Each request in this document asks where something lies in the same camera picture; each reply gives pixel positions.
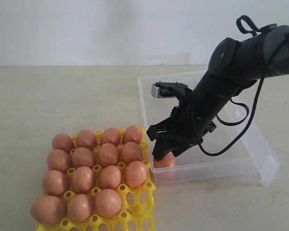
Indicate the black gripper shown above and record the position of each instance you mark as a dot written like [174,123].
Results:
[194,118]

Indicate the brown egg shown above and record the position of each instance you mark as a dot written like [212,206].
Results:
[108,203]
[86,138]
[111,135]
[83,157]
[83,180]
[110,177]
[135,174]
[48,210]
[55,183]
[80,208]
[63,142]
[167,161]
[132,133]
[108,155]
[58,160]

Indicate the brown egg edge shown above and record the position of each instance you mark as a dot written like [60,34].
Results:
[131,151]

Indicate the clear plastic container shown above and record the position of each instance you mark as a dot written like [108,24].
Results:
[250,154]

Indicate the yellow plastic egg tray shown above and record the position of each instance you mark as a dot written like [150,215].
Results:
[136,203]

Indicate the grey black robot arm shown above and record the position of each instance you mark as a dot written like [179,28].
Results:
[233,67]

